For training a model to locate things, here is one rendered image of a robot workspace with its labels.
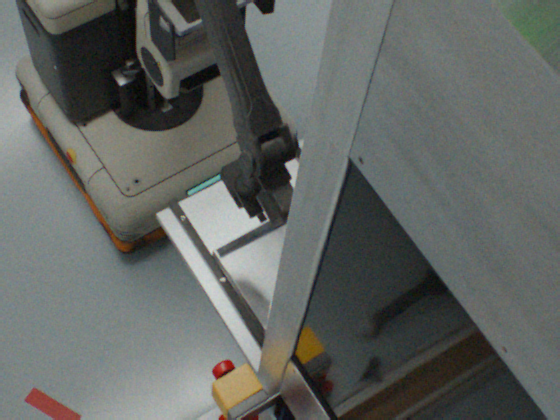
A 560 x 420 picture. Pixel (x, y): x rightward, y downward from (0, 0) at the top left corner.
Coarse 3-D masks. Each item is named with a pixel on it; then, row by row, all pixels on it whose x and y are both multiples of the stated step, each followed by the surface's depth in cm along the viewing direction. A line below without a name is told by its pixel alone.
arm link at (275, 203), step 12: (240, 156) 140; (252, 156) 137; (252, 168) 138; (276, 168) 143; (264, 180) 141; (276, 180) 142; (288, 180) 142; (264, 192) 143; (276, 192) 141; (288, 192) 142; (264, 204) 144; (276, 204) 142; (288, 204) 141; (276, 216) 143; (288, 216) 143
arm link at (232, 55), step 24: (216, 0) 129; (216, 24) 130; (240, 24) 132; (216, 48) 133; (240, 48) 132; (240, 72) 133; (240, 96) 134; (264, 96) 135; (240, 120) 136; (264, 120) 136; (240, 144) 140; (264, 144) 137; (288, 144) 138; (264, 168) 137
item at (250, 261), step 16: (240, 240) 178; (256, 240) 180; (272, 240) 180; (224, 256) 178; (240, 256) 178; (256, 256) 178; (272, 256) 178; (224, 272) 175; (240, 272) 176; (256, 272) 177; (272, 272) 177; (240, 288) 172; (256, 288) 175; (272, 288) 175; (256, 304) 174; (256, 320) 170
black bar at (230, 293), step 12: (168, 204) 181; (180, 216) 179; (192, 228) 178; (192, 240) 177; (204, 252) 176; (216, 264) 175; (216, 276) 174; (228, 288) 173; (240, 300) 172; (240, 312) 171; (252, 324) 170; (252, 336) 170; (264, 336) 169
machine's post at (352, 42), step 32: (352, 0) 68; (384, 0) 64; (352, 32) 70; (384, 32) 67; (320, 64) 78; (352, 64) 73; (320, 96) 81; (352, 96) 76; (320, 128) 85; (352, 128) 79; (320, 160) 88; (320, 192) 92; (288, 224) 106; (320, 224) 97; (288, 256) 112; (320, 256) 103; (288, 288) 118; (288, 320) 126; (288, 352) 134
